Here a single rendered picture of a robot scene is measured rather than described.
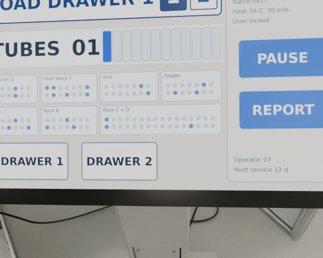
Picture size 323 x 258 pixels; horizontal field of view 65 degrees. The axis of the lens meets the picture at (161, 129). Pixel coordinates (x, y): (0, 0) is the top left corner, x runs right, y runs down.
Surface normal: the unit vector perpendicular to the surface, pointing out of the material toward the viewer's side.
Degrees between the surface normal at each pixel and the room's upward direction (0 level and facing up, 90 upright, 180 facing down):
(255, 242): 0
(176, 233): 90
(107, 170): 50
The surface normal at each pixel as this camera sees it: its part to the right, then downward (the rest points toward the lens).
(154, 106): -0.07, 0.00
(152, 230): -0.05, 0.64
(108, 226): -0.05, -0.77
